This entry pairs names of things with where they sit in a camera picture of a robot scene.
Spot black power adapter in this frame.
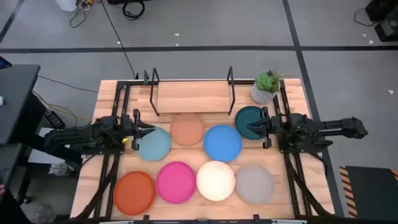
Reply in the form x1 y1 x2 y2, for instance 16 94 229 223
44 110 67 130

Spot black aluminium table frame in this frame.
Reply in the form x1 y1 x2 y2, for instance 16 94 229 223
70 79 338 224

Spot grey plate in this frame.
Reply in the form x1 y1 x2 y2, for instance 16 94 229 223
235 164 274 205

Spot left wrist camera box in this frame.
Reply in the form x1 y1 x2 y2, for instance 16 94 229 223
120 114 134 133

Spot pink plate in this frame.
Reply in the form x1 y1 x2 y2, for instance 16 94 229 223
155 161 197 205

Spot white container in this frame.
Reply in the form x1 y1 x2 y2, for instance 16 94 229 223
55 0 78 12

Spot black wire dish rack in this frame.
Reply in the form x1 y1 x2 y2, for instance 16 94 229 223
149 65 236 117

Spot tangled floor cables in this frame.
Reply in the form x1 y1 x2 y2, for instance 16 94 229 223
68 0 95 29

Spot black desk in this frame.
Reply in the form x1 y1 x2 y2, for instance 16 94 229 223
0 63 47 146

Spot light teal plate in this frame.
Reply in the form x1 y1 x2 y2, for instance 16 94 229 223
136 126 172 162

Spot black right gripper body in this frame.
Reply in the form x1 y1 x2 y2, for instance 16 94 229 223
262 106 283 149

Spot orange plate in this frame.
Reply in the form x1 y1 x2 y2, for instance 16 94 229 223
113 170 156 217

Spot long black floor cable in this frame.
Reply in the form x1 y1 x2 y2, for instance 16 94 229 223
99 0 138 79

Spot black equipment case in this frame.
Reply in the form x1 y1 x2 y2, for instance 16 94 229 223
353 0 398 43

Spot yellow floor cable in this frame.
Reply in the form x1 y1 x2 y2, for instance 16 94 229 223
32 90 93 121

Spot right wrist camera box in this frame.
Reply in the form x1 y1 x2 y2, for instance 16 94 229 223
269 115 283 133

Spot salmon plate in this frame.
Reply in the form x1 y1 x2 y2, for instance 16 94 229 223
170 113 205 146

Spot cream plate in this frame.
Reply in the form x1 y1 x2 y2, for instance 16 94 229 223
196 160 236 202

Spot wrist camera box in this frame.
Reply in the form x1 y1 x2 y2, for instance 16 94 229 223
120 114 134 133
269 115 283 133

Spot coiled black cable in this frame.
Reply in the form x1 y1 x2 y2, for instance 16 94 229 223
122 0 146 21

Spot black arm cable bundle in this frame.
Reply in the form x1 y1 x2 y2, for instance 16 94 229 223
74 154 121 222
284 154 332 217

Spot white crumpled bag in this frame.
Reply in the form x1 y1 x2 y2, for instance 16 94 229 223
49 162 75 177

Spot white triangle-patterned pot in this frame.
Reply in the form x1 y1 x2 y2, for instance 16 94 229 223
251 81 279 105

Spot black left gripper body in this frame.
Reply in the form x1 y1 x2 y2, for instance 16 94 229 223
119 108 142 151

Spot green succulent plant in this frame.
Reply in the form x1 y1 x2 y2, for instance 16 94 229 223
255 68 284 93

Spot black mat with hazard stripes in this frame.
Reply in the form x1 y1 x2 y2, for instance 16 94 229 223
338 166 398 218

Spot dark teal plate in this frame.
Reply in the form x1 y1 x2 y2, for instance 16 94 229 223
234 105 266 141

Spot thin black floor cable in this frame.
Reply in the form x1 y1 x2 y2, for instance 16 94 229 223
37 75 100 94

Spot blue plate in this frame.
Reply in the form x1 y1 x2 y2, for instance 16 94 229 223
203 124 243 163

